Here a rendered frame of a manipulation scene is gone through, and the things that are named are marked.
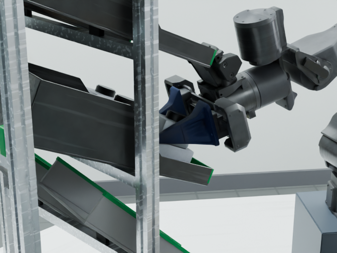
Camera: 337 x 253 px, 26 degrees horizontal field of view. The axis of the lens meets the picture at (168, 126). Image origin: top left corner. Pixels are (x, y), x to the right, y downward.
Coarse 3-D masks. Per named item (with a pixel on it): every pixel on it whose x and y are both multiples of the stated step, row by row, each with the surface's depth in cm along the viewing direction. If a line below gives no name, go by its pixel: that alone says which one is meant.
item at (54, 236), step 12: (48, 228) 151; (60, 228) 151; (48, 240) 146; (60, 240) 146; (72, 240) 146; (0, 252) 142; (48, 252) 142; (60, 252) 142; (72, 252) 142; (84, 252) 142; (96, 252) 142
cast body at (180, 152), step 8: (168, 112) 96; (176, 112) 97; (160, 120) 95; (168, 120) 94; (176, 120) 95; (160, 128) 94; (160, 144) 94; (168, 144) 95; (176, 144) 95; (184, 144) 96; (160, 152) 95; (168, 152) 95; (176, 152) 96; (184, 152) 96; (192, 152) 97; (184, 160) 96
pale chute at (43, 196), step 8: (40, 160) 97; (0, 168) 100; (40, 168) 98; (48, 168) 99; (40, 176) 98; (40, 192) 99; (40, 200) 100; (48, 200) 100; (56, 200) 101; (56, 208) 101; (64, 208) 102; (72, 216) 103
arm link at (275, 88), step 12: (276, 60) 100; (252, 72) 99; (264, 72) 99; (276, 72) 99; (264, 84) 98; (276, 84) 99; (288, 84) 100; (264, 96) 98; (276, 96) 100; (288, 96) 101; (288, 108) 102
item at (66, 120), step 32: (32, 64) 90; (0, 96) 84; (32, 96) 78; (64, 96) 79; (96, 96) 81; (64, 128) 80; (96, 128) 83; (128, 128) 85; (96, 160) 84; (128, 160) 87; (160, 160) 90; (192, 160) 98
